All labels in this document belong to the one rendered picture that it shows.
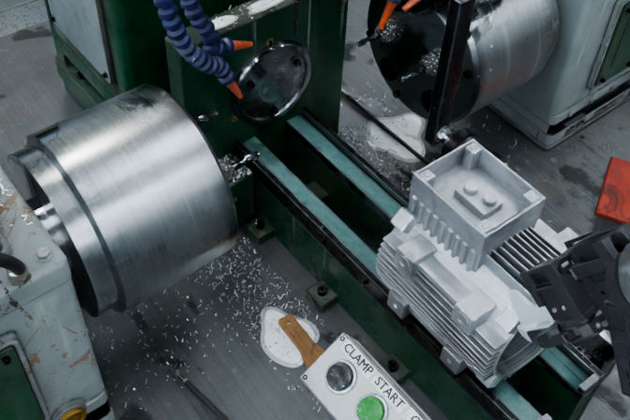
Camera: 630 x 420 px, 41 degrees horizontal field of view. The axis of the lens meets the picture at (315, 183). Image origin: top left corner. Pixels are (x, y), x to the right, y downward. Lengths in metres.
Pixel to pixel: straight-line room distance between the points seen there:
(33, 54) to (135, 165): 0.79
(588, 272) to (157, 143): 0.51
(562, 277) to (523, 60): 0.57
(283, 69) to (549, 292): 0.61
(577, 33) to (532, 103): 0.18
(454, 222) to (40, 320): 0.47
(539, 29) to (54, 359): 0.83
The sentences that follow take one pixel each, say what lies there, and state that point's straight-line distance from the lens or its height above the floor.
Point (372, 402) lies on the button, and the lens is 0.90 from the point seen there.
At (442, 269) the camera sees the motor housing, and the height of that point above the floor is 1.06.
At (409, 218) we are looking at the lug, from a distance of 1.03.
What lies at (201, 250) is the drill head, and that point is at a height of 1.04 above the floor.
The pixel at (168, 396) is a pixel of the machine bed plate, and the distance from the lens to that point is 1.22.
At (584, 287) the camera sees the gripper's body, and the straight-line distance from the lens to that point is 0.84.
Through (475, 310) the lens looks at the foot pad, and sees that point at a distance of 0.98.
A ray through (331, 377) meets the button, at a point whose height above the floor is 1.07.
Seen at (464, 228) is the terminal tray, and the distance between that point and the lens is 0.98.
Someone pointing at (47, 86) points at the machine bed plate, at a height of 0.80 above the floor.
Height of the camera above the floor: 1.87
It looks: 48 degrees down
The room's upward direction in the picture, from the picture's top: 3 degrees clockwise
